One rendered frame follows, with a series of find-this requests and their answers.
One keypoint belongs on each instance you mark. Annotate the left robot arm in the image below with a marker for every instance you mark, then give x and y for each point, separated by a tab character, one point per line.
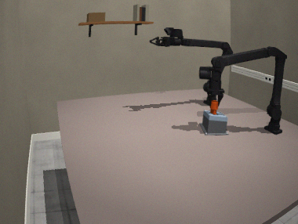
274	107

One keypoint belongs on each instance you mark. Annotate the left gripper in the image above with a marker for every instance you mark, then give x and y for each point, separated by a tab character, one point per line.
215	90

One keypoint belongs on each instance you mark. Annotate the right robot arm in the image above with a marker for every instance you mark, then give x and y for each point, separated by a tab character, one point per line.
176	35

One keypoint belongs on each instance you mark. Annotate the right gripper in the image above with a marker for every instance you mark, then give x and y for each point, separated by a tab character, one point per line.
165	41

